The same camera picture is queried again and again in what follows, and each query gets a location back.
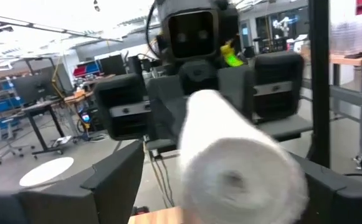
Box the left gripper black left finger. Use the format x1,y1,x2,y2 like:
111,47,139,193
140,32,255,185
0,140,146,224

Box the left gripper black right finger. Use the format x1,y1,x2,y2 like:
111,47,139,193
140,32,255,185
289,151,362,224

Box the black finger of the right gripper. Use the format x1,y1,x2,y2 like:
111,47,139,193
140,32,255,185
217,64,313,143
145,76,189,153

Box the black monitor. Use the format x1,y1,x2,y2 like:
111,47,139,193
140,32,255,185
99,54,127,75
12,73,57,103

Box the yellow tag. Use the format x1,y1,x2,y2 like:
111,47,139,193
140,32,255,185
220,42,244,68

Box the computer tower coloured lights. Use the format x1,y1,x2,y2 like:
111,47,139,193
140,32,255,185
77,107,98,133

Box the white round side table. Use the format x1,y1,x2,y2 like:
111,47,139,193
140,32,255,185
19,156,75,187

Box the wooden desk black legs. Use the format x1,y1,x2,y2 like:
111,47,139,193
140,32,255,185
21,91,96,156

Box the blue bin shelf rack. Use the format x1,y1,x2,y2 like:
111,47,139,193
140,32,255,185
0,77,24,131

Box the clear plastic container stack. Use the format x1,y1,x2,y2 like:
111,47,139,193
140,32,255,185
330,18,362,57

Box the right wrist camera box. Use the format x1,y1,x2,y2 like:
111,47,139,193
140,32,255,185
161,7,222,63

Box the black cable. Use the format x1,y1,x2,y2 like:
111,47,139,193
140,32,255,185
148,152,176,208

